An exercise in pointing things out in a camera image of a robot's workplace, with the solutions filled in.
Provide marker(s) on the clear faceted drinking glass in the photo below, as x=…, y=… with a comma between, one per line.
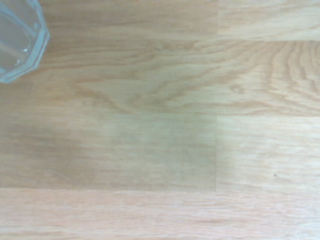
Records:
x=20, y=37

